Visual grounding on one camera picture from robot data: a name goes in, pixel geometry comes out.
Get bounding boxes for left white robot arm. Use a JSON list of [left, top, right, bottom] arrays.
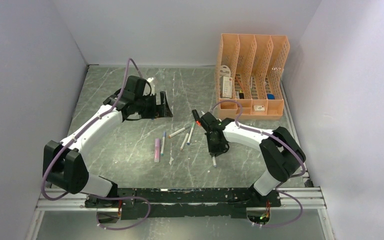
[[42, 75, 173, 208]]

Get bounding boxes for lavender capped teal marker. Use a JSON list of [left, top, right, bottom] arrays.
[[160, 131, 167, 156]]

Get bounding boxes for red capped white marker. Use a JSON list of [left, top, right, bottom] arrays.
[[211, 156, 217, 168]]

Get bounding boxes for black orange highlighter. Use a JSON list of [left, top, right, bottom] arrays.
[[191, 109, 201, 126]]

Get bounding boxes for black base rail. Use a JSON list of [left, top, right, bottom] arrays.
[[84, 187, 281, 220]]

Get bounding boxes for blue round item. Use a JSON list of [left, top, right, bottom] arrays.
[[266, 93, 276, 100]]

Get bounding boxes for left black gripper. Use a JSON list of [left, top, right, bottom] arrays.
[[135, 91, 173, 120]]

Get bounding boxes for grey capped orange marker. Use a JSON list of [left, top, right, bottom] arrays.
[[168, 125, 190, 138]]

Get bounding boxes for white packaged item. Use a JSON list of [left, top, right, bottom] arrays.
[[219, 65, 233, 99]]

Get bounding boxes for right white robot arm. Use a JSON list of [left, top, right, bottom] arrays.
[[193, 112, 306, 207]]

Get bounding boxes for green capped white marker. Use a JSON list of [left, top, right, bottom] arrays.
[[186, 122, 196, 145]]

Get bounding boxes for orange plastic file organizer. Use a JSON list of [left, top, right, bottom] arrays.
[[214, 33, 290, 120]]

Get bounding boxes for pink highlighter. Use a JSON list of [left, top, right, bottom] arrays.
[[154, 138, 161, 163]]

